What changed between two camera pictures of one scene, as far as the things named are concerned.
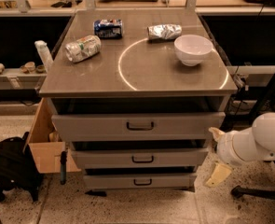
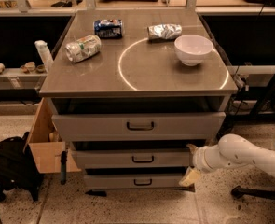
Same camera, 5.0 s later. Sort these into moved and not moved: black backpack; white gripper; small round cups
Moved: white gripper
Not moved: black backpack; small round cups
